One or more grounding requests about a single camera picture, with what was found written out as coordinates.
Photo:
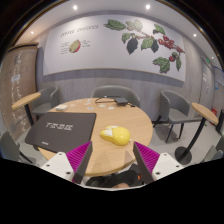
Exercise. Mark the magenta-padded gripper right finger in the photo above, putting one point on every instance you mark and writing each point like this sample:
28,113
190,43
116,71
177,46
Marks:
148,157

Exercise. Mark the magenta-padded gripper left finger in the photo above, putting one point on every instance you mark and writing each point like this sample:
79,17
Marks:
78,156

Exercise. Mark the black mouse pad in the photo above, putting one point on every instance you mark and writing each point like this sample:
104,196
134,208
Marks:
61,130

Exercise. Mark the small white sticker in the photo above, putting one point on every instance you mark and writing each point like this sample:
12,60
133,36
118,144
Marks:
102,105
90,108
110,107

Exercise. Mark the small white box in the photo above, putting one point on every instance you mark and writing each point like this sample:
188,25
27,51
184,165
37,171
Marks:
61,107

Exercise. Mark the grey armchair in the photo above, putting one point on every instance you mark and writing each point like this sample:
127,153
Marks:
8,146
115,90
50,98
173,106

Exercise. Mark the grey door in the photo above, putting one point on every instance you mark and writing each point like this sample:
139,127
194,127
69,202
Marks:
206,83

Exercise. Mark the wooden wall panel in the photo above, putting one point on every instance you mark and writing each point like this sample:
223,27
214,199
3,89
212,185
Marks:
16,76

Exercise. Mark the coffee plant wall mural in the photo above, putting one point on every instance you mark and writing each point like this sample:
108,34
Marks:
110,46

